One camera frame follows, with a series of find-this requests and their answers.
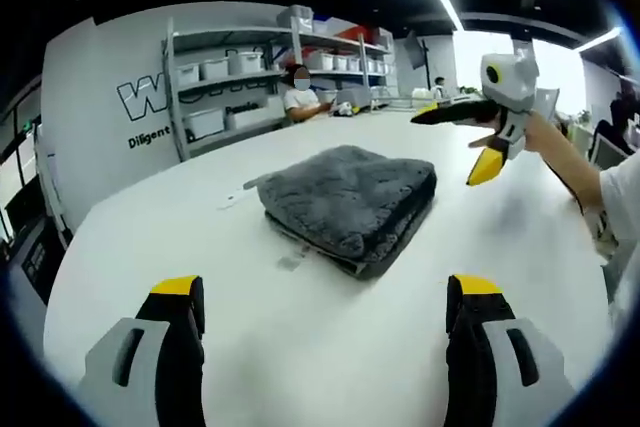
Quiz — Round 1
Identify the black stand with panel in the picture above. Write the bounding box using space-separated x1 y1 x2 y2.
402 30 437 94

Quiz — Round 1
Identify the person's white shirt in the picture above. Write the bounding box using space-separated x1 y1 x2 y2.
598 149 640 311

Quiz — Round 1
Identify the metal shelf with bins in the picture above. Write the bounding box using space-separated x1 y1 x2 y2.
174 4 394 141

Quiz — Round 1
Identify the white chest device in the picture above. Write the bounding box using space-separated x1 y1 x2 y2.
582 204 620 254

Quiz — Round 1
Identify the grey towel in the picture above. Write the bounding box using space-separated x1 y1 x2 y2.
255 144 438 281

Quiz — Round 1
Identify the black equipment cabinet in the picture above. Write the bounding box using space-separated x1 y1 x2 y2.
0 185 69 306

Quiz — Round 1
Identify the black cable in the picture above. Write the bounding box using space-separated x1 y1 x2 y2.
543 155 589 216

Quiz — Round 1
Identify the computer monitor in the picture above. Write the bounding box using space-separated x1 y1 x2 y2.
591 136 632 172

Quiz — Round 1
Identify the grey metal shelving unit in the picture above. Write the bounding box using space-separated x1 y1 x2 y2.
289 4 397 104
160 16 297 162

